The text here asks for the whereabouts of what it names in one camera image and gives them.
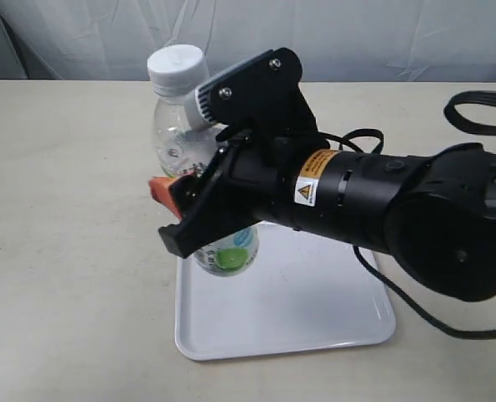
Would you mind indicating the clear plastic drink bottle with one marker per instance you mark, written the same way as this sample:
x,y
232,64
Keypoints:
x,y
175,71

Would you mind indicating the white backdrop cloth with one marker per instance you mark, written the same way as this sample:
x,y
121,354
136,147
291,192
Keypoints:
x,y
335,40

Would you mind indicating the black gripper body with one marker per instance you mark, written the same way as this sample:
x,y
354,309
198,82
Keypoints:
x,y
254,181

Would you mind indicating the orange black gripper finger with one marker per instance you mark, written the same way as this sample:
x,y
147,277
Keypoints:
x,y
176,194

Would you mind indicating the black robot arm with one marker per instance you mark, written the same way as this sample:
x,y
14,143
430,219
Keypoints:
x,y
436,216

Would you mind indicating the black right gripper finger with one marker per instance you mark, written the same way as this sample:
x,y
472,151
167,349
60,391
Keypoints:
x,y
210,218

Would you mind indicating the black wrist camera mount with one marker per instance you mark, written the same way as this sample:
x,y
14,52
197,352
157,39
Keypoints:
x,y
260,94

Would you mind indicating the white plastic tray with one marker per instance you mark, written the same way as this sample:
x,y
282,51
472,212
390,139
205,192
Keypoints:
x,y
302,293

